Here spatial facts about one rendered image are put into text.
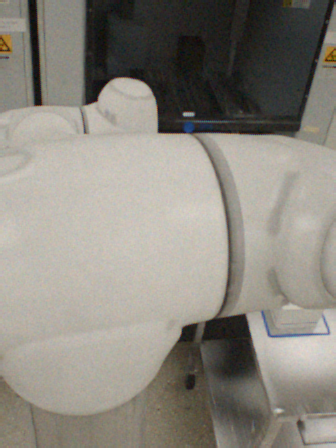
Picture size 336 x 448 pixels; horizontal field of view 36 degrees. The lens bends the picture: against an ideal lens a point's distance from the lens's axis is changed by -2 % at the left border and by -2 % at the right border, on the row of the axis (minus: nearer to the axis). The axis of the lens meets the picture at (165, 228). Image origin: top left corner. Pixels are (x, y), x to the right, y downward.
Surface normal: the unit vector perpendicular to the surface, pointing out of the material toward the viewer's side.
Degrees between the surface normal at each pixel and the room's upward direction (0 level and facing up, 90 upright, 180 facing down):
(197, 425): 0
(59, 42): 90
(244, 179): 23
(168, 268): 63
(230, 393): 0
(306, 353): 0
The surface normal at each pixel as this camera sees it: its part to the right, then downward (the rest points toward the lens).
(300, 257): -0.31, 0.23
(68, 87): 0.15, 0.66
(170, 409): 0.09, -0.75
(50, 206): 0.14, -0.41
